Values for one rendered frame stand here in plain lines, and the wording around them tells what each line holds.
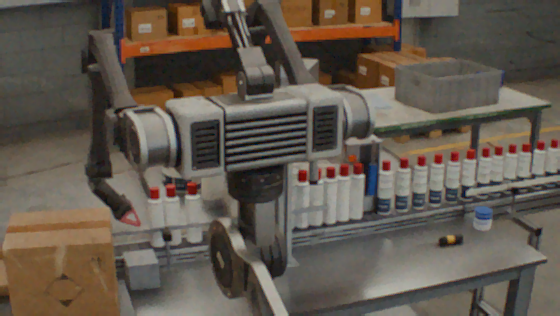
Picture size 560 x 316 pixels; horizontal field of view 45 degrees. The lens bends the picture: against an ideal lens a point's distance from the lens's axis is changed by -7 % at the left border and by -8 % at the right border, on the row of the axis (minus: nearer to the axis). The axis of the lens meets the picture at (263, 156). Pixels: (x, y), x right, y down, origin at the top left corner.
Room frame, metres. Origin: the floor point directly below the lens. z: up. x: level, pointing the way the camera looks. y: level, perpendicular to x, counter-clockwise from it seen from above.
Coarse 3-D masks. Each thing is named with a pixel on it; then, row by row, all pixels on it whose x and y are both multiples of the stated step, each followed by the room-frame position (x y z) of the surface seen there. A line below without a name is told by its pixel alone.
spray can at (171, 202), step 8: (168, 192) 2.14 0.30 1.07; (168, 200) 2.13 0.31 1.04; (176, 200) 2.14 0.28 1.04; (168, 208) 2.13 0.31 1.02; (176, 208) 2.14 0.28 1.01; (168, 216) 2.13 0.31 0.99; (176, 216) 2.14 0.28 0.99; (168, 224) 2.13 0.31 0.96; (176, 232) 2.13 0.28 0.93; (176, 240) 2.13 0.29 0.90
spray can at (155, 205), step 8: (152, 192) 2.12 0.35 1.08; (152, 200) 2.12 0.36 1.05; (160, 200) 2.13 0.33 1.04; (152, 208) 2.11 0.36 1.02; (160, 208) 2.12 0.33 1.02; (152, 216) 2.11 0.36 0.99; (160, 216) 2.12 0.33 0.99; (152, 224) 2.11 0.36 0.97; (160, 224) 2.12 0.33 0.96; (152, 232) 2.12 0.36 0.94; (160, 232) 2.12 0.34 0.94; (152, 240) 2.12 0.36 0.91; (160, 240) 2.12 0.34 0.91
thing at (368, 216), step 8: (392, 208) 2.45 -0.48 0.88; (408, 208) 2.44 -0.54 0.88; (424, 208) 2.44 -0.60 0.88; (432, 208) 2.44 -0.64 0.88; (440, 208) 2.44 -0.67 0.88; (368, 216) 2.37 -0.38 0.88; (376, 216) 2.37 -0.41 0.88; (384, 216) 2.37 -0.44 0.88; (392, 216) 2.37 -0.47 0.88; (336, 224) 2.31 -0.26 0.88; (344, 224) 2.31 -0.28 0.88; (184, 240) 2.18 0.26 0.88; (120, 248) 2.10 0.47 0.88; (128, 248) 2.11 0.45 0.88; (136, 248) 2.11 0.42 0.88; (144, 248) 2.11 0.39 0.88; (152, 248) 2.11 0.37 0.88; (160, 248) 2.11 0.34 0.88; (176, 248) 2.12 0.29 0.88; (184, 248) 2.12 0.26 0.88; (120, 256) 2.05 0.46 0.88
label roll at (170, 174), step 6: (162, 168) 2.66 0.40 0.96; (162, 174) 2.66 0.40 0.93; (168, 174) 2.62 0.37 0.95; (174, 174) 2.61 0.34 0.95; (162, 180) 2.67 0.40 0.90; (168, 180) 2.62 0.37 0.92; (174, 180) 2.61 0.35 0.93; (180, 180) 2.60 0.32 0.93; (192, 180) 2.61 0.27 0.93; (198, 180) 2.62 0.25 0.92; (180, 186) 2.60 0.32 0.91; (186, 186) 2.60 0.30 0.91; (198, 186) 2.62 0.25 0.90; (180, 192) 2.60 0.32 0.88; (186, 192) 2.60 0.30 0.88
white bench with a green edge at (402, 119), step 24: (384, 96) 4.41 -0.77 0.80; (504, 96) 4.49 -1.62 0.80; (528, 96) 4.51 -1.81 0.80; (384, 120) 3.87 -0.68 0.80; (408, 120) 3.88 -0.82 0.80; (432, 120) 3.90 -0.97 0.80; (456, 120) 3.98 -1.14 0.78; (480, 120) 4.13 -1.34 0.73; (504, 120) 4.22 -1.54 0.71; (528, 120) 4.33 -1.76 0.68
